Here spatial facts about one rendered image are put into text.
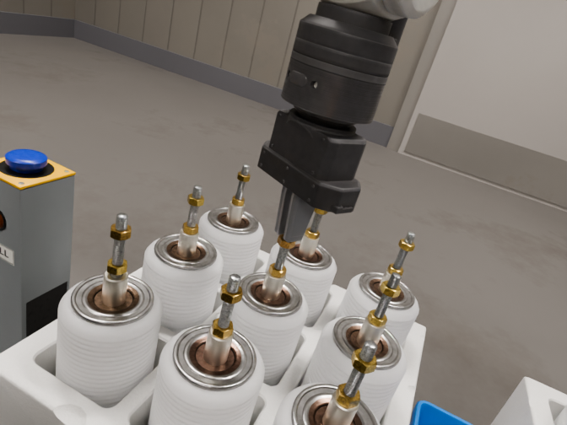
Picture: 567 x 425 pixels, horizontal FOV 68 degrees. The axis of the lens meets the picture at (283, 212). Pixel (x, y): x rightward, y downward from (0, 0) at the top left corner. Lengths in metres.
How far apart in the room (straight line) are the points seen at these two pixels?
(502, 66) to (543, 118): 0.33
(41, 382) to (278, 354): 0.23
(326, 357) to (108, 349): 0.21
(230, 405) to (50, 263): 0.30
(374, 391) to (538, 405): 0.28
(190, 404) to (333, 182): 0.22
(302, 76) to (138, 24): 2.83
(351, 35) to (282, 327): 0.29
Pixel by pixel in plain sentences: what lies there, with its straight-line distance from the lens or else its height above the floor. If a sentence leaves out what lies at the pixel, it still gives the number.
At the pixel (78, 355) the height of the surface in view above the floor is 0.22.
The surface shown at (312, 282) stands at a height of 0.24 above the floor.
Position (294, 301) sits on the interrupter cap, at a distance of 0.49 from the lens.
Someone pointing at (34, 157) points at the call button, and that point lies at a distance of 0.54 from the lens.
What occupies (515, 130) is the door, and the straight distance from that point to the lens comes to 2.47.
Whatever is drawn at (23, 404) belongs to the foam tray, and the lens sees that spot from 0.49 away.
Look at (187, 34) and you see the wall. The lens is 2.95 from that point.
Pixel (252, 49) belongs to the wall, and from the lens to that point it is 2.73.
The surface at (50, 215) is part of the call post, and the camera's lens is 0.55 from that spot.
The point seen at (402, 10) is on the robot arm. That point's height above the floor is 0.56.
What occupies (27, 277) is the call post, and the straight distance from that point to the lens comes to 0.57.
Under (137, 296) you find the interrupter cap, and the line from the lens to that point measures 0.45.
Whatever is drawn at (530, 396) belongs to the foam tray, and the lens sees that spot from 0.68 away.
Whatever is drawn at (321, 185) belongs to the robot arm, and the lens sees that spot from 0.37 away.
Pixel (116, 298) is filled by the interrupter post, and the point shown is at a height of 0.26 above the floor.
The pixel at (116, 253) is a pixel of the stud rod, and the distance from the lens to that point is 0.41.
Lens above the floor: 0.54
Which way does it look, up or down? 25 degrees down
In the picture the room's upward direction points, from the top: 16 degrees clockwise
